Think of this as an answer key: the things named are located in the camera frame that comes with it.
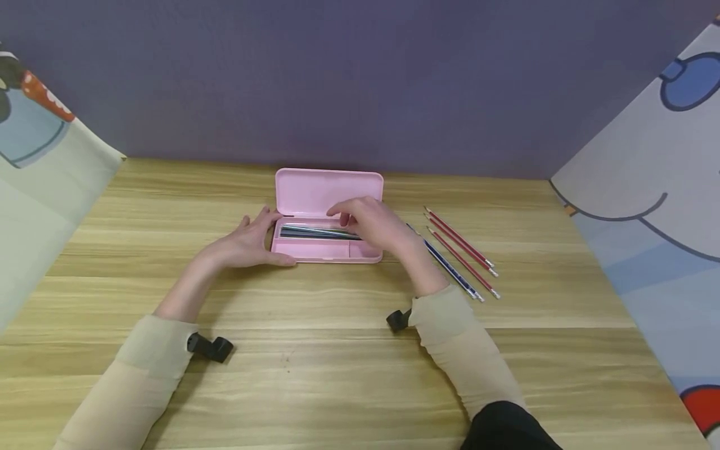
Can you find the person's right hand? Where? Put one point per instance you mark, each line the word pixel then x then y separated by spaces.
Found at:
pixel 379 225

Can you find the person's left hand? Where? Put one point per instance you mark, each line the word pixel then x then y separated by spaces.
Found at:
pixel 244 245

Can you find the person's right fingers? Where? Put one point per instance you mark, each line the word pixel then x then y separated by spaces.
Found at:
pixel 349 205

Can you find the person's right thumb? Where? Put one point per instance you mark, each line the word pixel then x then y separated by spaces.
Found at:
pixel 345 219

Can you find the person's left fingers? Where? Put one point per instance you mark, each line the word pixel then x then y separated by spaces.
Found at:
pixel 269 217

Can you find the person's left thumb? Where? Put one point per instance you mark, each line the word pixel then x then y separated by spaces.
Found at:
pixel 278 259

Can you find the pink pencil case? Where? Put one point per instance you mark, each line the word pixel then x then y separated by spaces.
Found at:
pixel 315 190

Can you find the person's left forearm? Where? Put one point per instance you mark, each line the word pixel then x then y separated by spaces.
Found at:
pixel 140 375

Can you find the person's right forearm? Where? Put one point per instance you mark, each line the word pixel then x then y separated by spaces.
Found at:
pixel 455 337

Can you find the bundle of dark pencils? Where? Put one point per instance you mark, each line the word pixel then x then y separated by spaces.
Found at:
pixel 309 232

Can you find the black wrist band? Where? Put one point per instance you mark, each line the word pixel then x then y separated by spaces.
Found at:
pixel 398 320
pixel 211 347

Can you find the red pencil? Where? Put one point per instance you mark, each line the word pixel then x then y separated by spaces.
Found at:
pixel 458 236
pixel 462 245
pixel 464 263

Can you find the blue pencil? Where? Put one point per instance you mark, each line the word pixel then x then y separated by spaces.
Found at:
pixel 457 272
pixel 450 270

